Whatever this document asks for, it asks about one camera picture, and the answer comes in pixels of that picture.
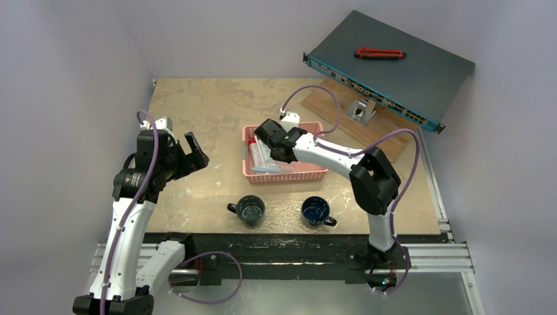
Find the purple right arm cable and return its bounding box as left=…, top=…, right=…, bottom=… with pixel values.
left=280, top=85, right=422, bottom=244

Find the grey metal bracket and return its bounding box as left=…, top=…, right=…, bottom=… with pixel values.
left=345, top=99, right=376, bottom=126

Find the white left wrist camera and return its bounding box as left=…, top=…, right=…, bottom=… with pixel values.
left=139, top=116, right=173, bottom=133

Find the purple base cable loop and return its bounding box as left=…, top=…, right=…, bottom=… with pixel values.
left=168, top=251, right=243, bottom=305

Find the dark green mug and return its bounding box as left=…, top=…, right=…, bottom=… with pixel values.
left=227, top=195, right=265, bottom=226

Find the red black utility knife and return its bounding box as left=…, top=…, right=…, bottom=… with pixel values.
left=353, top=47, right=407, bottom=60

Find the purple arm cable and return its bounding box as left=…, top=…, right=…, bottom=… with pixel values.
left=280, top=85, right=422, bottom=244
left=99, top=110, right=160, bottom=315

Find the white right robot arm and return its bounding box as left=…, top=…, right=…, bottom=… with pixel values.
left=254, top=119, right=401, bottom=267

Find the teal network switch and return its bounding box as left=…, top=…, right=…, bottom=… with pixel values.
left=303, top=10, right=475, bottom=134

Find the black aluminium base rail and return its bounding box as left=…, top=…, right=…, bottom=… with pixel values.
left=89, top=232, right=475, bottom=288

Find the dark blue mug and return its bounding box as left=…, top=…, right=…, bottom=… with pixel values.
left=301, top=196, right=338, bottom=228

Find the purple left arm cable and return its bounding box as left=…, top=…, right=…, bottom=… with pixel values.
left=99, top=110, right=160, bottom=315

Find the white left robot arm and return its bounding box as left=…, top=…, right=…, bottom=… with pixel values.
left=72, top=128, right=210, bottom=314

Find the pink perforated plastic basket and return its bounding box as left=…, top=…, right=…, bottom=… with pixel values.
left=241, top=125, right=328, bottom=184

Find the red cap toothpaste tube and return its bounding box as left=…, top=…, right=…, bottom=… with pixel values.
left=247, top=138, right=265, bottom=169

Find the wooden board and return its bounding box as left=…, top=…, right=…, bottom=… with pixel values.
left=301, top=79, right=418, bottom=164

